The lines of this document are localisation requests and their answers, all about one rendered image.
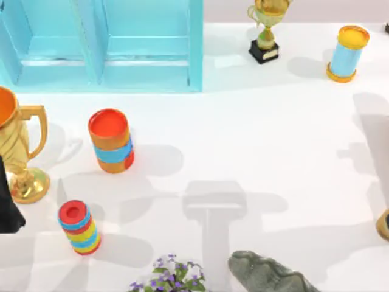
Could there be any blue and yellow can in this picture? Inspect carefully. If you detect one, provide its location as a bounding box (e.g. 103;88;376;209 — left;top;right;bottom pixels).
326;25;371;83

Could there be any light blue rack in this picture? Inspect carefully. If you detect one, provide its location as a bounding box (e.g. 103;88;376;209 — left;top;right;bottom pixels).
0;0;204;94

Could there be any large gold trophy orange inside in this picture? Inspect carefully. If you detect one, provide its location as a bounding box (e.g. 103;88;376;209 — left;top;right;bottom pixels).
0;86;50;205

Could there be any stack of coloured rings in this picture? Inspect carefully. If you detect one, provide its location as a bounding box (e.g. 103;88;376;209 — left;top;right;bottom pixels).
57;200;102;256

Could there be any grey green rock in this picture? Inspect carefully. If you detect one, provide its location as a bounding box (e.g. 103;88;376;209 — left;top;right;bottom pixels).
228;250;321;292

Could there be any orange and blue can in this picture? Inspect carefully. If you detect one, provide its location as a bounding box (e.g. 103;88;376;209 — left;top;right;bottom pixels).
88;108;135;175

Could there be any gold cup with dark inside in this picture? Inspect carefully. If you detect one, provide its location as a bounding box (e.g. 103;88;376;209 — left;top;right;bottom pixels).
375;208;389;242

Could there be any gold trophy on black base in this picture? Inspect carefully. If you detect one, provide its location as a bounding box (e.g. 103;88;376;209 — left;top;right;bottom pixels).
246;0;294;65

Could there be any purple flower plant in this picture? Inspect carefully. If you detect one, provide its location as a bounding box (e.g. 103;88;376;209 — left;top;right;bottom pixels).
128;253;207;292

